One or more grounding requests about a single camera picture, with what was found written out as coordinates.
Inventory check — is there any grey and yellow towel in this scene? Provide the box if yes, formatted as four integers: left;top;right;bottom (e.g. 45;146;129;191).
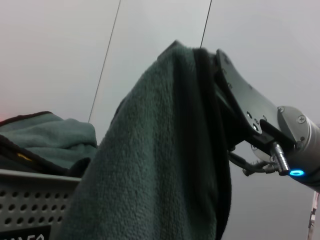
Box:
53;40;234;240

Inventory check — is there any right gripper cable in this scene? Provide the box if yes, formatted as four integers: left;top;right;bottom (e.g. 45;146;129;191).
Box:
227;141;292;176

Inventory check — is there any grey perforated storage basket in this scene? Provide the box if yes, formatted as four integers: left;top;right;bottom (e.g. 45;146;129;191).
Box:
0;168;83;240

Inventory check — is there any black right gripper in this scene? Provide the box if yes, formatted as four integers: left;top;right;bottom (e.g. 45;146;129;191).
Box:
213;48;300;156

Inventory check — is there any grey towel with black trim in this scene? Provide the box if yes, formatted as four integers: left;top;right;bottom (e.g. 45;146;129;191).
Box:
0;111;99;166

